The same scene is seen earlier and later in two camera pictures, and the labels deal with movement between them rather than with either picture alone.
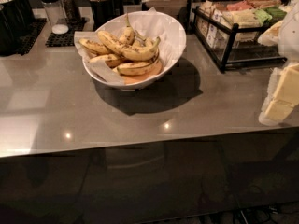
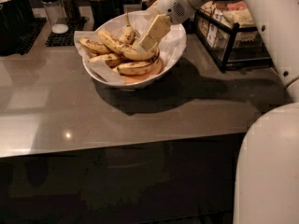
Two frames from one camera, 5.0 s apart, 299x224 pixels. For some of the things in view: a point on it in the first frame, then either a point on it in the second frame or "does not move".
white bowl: (134, 49) does not move
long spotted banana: (133, 52) does not move
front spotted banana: (135, 68) does not move
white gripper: (290, 36) to (172, 4)
